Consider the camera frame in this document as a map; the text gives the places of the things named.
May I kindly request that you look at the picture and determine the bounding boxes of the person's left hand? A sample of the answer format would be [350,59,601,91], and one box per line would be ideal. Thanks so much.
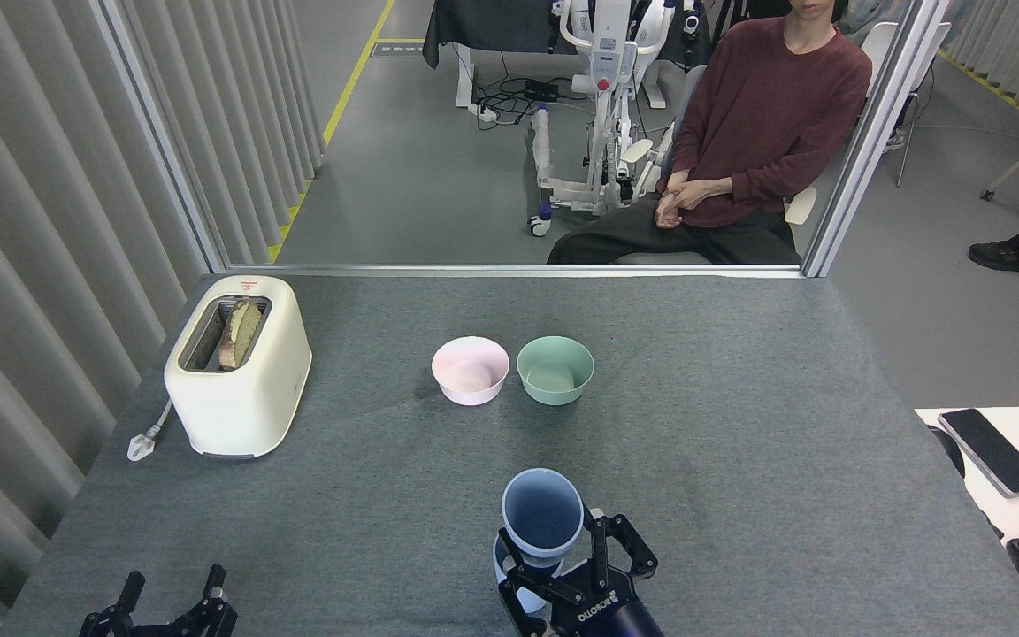
[674,177,733,211]

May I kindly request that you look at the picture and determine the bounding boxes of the white chair with metal legs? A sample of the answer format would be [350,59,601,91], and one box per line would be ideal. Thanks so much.
[859,21,953,188]

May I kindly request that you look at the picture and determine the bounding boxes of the cream white toaster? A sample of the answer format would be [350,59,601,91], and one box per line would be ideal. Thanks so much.
[164,275,312,459]

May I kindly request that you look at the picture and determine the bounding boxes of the white toaster plug and cable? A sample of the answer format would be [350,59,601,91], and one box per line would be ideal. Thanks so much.
[127,398,175,463]

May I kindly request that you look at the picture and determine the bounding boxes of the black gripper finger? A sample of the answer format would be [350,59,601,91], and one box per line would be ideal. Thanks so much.
[169,564,239,637]
[79,571,146,637]

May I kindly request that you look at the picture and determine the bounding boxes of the seated person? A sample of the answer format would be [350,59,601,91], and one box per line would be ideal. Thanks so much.
[548,0,873,265]

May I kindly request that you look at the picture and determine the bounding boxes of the black smartphone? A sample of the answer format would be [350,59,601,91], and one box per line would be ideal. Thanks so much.
[938,408,1019,499]

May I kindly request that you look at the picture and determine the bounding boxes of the pink bowl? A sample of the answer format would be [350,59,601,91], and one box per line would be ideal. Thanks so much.
[432,336,510,407]

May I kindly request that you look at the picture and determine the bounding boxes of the black cloth covered table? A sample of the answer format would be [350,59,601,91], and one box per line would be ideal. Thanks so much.
[422,0,565,70]

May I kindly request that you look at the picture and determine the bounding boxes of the green bowl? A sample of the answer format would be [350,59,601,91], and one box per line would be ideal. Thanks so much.
[517,335,595,407]

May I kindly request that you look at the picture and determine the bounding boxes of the toasted bread slice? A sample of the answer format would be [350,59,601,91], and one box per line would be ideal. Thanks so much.
[218,299,264,371]

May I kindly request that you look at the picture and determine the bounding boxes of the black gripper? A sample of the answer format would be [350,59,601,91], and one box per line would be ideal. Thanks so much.
[496,509,665,637]

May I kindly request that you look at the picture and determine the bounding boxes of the silver frame post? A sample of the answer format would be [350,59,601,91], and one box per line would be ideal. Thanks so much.
[97,0,229,272]
[800,0,953,278]

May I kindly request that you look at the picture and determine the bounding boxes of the silver frame rail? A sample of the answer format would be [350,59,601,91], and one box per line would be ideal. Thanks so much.
[225,263,808,280]

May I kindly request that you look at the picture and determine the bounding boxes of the white stand on wheels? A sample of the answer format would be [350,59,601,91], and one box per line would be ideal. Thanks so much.
[527,0,680,240]

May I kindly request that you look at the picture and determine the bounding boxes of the person's right hand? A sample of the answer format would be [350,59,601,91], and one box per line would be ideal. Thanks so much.
[654,173,693,230]

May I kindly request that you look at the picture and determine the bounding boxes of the blue plastic cup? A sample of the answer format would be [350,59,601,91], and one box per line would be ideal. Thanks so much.
[494,533,565,617]
[501,468,585,559]

